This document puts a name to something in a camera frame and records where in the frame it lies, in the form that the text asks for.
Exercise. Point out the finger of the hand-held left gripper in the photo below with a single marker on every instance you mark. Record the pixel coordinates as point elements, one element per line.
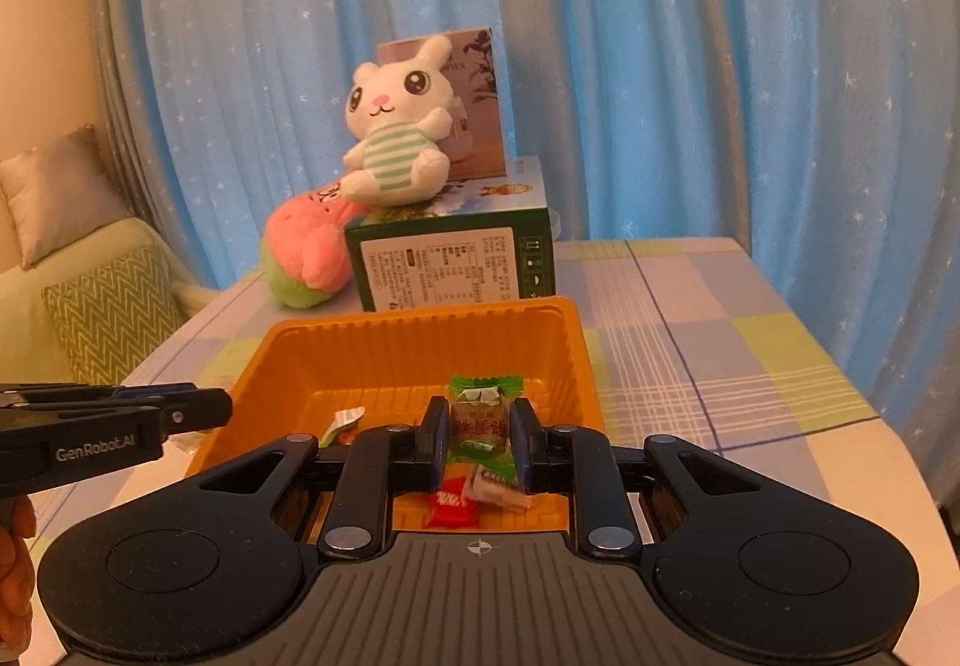
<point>150,392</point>
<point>199,415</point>

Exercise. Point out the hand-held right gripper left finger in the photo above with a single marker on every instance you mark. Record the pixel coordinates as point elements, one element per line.
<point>442,445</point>

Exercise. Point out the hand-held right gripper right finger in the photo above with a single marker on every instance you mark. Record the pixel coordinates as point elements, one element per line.
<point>519,445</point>

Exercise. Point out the green brown candy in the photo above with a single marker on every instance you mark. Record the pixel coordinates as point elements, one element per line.
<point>480,426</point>

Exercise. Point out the pale green candy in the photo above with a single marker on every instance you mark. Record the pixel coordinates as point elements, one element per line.
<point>501,486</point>

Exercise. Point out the small red white packet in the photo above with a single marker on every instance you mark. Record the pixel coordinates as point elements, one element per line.
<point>450,505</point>

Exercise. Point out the orange plastic tray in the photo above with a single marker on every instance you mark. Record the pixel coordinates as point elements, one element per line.
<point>420,351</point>

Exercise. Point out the long white green packet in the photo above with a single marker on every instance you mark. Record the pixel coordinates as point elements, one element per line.
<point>345,420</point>

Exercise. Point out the person's left hand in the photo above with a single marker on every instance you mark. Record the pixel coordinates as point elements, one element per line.
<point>15,561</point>

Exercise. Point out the green zigzag cushion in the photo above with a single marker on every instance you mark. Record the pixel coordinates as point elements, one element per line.
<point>112,306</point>

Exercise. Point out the pale green sofa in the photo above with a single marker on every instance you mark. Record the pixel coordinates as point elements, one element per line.
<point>22,306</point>

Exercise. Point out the green cardboard box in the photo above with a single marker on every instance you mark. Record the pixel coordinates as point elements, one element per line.
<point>450,261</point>

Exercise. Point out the pink green starfish plush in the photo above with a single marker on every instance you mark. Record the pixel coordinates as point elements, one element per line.
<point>307,238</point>

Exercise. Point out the checked tablecloth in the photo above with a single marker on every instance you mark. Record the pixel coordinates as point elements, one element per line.
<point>712,351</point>

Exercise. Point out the beige cushion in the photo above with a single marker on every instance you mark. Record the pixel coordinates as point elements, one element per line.
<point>52,193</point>

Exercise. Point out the white striped bunny plush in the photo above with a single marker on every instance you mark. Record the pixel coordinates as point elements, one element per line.
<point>390,148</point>

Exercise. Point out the grey curtain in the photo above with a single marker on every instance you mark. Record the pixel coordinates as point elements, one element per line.
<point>120,73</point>

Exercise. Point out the beige printed box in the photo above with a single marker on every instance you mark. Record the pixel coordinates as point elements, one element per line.
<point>480,111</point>

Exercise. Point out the blue starry curtain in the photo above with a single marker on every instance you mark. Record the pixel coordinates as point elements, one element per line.
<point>675,36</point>

